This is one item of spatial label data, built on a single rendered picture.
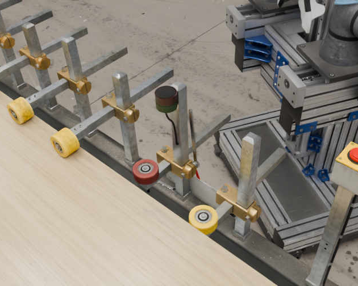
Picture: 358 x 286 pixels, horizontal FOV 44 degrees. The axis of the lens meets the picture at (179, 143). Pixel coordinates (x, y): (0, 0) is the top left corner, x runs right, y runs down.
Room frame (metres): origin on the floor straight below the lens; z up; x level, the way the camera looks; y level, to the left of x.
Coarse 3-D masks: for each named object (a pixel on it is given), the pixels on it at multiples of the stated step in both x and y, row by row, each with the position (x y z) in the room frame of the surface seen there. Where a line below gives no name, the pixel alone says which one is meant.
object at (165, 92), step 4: (160, 88) 0.97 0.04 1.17; (164, 88) 0.97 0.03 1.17; (168, 88) 0.96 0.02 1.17; (172, 88) 0.96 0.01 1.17; (156, 92) 0.95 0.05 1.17; (160, 92) 0.95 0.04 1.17; (164, 92) 0.94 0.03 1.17; (168, 92) 0.94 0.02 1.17; (172, 92) 0.94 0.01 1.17; (160, 96) 0.93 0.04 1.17; (164, 96) 0.93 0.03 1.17; (168, 96) 0.93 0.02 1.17; (172, 96) 0.93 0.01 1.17; (172, 104) 0.93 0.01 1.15; (176, 136) 0.96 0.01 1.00; (176, 140) 0.96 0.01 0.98; (176, 144) 0.96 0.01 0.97
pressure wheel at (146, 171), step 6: (138, 162) 0.95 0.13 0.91; (144, 162) 0.95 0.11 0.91; (150, 162) 0.95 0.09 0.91; (138, 168) 0.93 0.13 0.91; (144, 168) 0.92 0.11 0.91; (150, 168) 0.93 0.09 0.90; (156, 168) 0.92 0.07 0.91; (138, 174) 0.90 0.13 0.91; (144, 174) 0.90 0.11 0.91; (150, 174) 0.90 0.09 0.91; (156, 174) 0.90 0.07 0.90; (138, 180) 0.89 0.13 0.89; (144, 180) 0.89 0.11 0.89; (150, 180) 0.89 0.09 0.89
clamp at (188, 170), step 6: (168, 150) 1.03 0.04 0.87; (156, 156) 1.03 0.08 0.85; (162, 156) 1.01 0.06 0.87; (168, 156) 1.01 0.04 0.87; (174, 162) 0.98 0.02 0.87; (186, 162) 0.97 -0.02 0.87; (174, 168) 0.97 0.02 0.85; (180, 168) 0.95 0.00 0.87; (186, 168) 0.95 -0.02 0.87; (192, 168) 0.95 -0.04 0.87; (180, 174) 0.95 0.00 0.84; (186, 174) 0.94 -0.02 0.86; (192, 174) 0.95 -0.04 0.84
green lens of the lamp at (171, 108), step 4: (156, 104) 0.94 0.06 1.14; (176, 104) 0.93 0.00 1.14; (156, 108) 0.94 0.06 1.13; (160, 108) 0.92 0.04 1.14; (164, 108) 0.92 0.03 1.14; (168, 108) 0.92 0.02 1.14; (172, 108) 0.92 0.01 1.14; (176, 108) 0.93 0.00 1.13; (164, 112) 0.92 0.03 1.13; (168, 112) 0.92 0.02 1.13
